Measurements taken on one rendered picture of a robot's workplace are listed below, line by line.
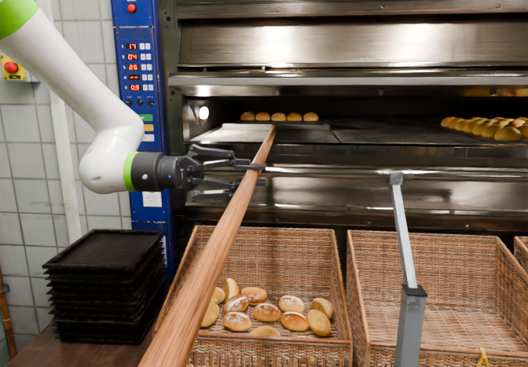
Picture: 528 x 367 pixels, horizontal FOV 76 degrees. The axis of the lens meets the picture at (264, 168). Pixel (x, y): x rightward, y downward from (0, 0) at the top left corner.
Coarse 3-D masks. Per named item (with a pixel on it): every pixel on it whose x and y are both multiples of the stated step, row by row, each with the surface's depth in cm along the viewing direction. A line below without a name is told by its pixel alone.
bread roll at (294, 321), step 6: (288, 312) 116; (294, 312) 116; (282, 318) 116; (288, 318) 114; (294, 318) 114; (300, 318) 114; (306, 318) 115; (282, 324) 116; (288, 324) 114; (294, 324) 113; (300, 324) 113; (306, 324) 114; (294, 330) 113; (300, 330) 113
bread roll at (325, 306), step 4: (316, 300) 122; (320, 300) 121; (324, 300) 121; (312, 304) 124; (316, 304) 122; (320, 304) 120; (324, 304) 119; (328, 304) 119; (316, 308) 122; (320, 308) 120; (324, 308) 118; (328, 308) 118; (332, 308) 119; (324, 312) 118; (328, 312) 117; (332, 312) 118; (328, 316) 117; (332, 316) 118
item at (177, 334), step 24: (264, 144) 110; (240, 192) 59; (240, 216) 50; (216, 240) 40; (216, 264) 36; (192, 288) 31; (168, 312) 28; (192, 312) 28; (168, 336) 25; (192, 336) 26; (144, 360) 23; (168, 360) 23
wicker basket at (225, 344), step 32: (192, 256) 131; (256, 256) 134; (288, 256) 133; (320, 256) 132; (288, 288) 133; (320, 288) 132; (160, 320) 98; (256, 320) 121; (192, 352) 94; (224, 352) 94; (256, 352) 93; (288, 352) 92; (320, 352) 92; (352, 352) 91
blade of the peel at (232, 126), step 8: (224, 128) 177; (232, 128) 177; (240, 128) 177; (248, 128) 176; (256, 128) 176; (264, 128) 175; (280, 128) 175; (288, 128) 174; (296, 128) 174; (304, 128) 174; (312, 128) 173; (320, 128) 173; (328, 128) 173
